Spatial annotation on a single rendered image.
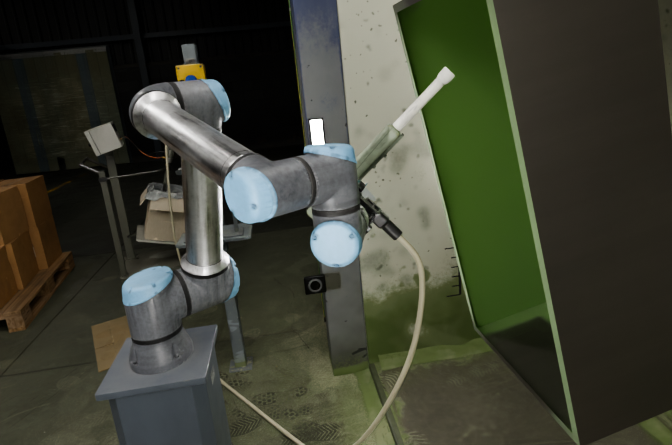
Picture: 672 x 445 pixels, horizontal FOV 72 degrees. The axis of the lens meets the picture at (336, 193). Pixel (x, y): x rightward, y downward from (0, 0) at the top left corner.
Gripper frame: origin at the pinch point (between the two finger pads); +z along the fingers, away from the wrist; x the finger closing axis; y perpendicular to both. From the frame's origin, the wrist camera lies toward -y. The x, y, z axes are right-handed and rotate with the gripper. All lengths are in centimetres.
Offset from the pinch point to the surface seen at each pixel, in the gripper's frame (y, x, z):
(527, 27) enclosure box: 3, 51, -11
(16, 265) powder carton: -133, -255, 158
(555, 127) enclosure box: 21.7, 41.7, -8.2
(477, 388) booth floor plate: 105, -50, 74
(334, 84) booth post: -31, 5, 88
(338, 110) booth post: -23, -2, 88
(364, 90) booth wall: -20, 11, 92
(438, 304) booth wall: 76, -42, 102
